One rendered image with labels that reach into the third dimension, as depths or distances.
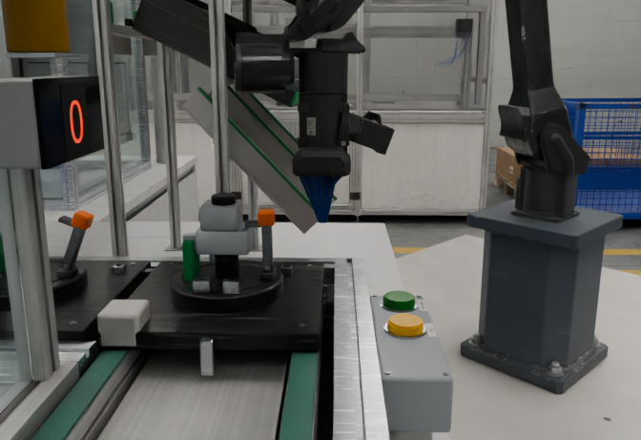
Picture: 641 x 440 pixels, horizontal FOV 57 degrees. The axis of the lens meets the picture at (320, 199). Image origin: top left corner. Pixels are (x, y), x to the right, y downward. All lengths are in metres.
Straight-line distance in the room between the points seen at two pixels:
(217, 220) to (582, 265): 0.45
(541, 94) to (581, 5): 9.07
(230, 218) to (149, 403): 0.22
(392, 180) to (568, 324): 4.00
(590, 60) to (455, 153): 5.35
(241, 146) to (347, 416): 0.53
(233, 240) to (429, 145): 4.07
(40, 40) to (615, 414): 0.71
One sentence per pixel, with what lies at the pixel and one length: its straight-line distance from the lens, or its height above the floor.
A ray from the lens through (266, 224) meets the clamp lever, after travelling 0.73.
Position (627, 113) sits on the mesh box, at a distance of 4.95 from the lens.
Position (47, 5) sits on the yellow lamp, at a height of 1.30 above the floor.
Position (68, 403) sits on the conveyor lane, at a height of 0.95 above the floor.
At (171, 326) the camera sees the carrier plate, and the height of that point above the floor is 0.97.
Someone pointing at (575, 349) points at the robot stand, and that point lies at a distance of 0.84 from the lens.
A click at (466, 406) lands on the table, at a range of 0.76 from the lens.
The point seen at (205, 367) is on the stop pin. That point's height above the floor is 0.94.
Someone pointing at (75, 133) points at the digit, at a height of 1.19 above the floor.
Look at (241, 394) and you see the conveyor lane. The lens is 0.66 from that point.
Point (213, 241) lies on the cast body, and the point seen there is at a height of 1.04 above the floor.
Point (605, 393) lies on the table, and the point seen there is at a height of 0.86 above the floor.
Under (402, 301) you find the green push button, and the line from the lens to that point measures 0.74.
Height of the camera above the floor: 1.25
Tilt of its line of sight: 13 degrees down
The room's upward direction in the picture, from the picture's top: straight up
